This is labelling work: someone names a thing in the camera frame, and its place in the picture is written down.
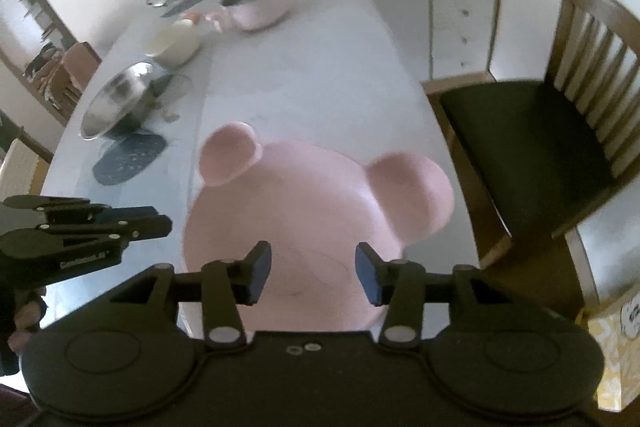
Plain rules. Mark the pink bear-shaped plate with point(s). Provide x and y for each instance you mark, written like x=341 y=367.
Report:
x=310 y=217

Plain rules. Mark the person's left hand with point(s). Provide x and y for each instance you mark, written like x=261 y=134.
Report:
x=27 y=322

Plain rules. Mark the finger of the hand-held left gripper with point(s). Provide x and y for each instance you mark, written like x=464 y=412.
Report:
x=55 y=209
x=135 y=222

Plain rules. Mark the wooden door frame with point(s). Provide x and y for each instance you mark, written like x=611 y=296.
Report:
x=30 y=72

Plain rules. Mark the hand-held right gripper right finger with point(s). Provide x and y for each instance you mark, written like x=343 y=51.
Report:
x=367 y=274

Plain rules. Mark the cream bowl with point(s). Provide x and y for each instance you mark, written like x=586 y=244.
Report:
x=172 y=44

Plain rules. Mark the pink bowl with steel lining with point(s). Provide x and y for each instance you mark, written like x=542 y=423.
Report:
x=260 y=7

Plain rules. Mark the yellow patterned bag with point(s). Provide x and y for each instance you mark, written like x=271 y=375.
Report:
x=617 y=347

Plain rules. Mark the wooden chair with dark seat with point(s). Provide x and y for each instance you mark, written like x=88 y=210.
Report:
x=525 y=142

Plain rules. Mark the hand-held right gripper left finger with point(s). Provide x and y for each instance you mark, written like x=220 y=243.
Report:
x=257 y=274

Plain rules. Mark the stainless steel bowl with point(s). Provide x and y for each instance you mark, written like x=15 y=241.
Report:
x=117 y=99

